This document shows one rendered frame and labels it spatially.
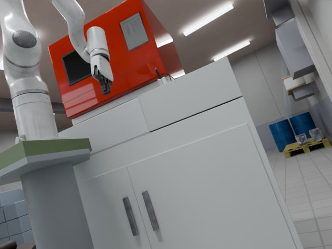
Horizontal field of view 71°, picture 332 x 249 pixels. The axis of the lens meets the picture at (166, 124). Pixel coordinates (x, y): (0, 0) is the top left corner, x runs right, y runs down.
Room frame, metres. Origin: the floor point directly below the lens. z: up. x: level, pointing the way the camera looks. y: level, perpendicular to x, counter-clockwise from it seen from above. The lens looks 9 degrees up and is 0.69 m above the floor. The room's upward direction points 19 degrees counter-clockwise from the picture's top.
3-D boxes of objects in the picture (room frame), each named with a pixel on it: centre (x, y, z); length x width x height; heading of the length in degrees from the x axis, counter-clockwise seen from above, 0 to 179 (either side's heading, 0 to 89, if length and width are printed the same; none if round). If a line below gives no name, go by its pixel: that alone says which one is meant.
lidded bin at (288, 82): (5.22, -3.03, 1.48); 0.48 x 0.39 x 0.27; 154
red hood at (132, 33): (1.88, 0.18, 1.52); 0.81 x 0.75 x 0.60; 73
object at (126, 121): (0.99, 0.32, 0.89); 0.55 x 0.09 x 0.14; 73
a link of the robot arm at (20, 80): (0.83, 0.45, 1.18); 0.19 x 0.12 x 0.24; 38
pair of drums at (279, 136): (6.41, -3.19, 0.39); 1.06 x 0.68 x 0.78; 64
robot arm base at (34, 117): (0.80, 0.43, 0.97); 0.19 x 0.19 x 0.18
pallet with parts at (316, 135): (5.33, -2.77, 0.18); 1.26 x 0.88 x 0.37; 154
